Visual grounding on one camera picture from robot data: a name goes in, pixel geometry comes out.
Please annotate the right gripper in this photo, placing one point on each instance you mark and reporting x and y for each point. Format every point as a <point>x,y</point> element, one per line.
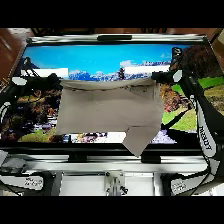
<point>161,77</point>

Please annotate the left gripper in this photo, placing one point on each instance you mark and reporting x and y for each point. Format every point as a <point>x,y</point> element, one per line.
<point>53,82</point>

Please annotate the grey T-shirt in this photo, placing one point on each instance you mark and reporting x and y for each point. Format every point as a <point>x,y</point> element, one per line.
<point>110,106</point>

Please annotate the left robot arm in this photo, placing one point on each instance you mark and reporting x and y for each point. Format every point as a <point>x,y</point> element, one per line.
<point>20,81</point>

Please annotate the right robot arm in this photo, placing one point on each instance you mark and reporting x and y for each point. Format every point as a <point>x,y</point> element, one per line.
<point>203,110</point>

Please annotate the silver frame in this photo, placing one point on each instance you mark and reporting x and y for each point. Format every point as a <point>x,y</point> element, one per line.
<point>100,165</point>

